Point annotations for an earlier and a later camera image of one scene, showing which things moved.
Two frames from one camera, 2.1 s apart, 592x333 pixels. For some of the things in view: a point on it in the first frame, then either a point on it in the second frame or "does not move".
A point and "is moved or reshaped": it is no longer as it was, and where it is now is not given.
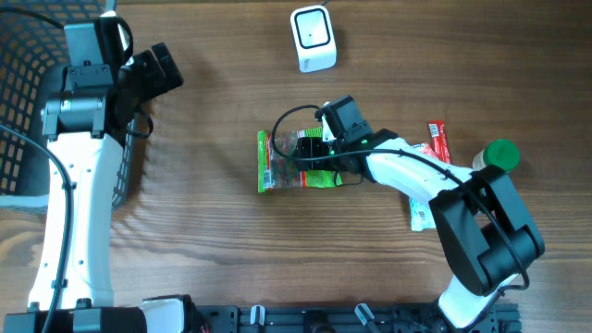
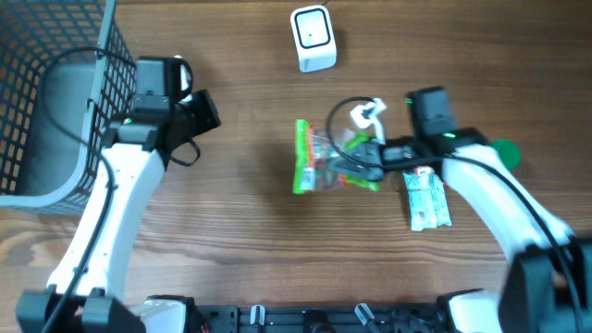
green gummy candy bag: x=277 y=167 is moved or reshaped
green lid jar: x=501 y=153 does not move
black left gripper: x=154 y=70 to x=203 y=111
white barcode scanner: x=314 y=38 does not move
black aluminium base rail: x=506 y=316 does not move
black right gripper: x=319 y=154 to x=368 y=157
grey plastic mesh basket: x=32 y=57 does not move
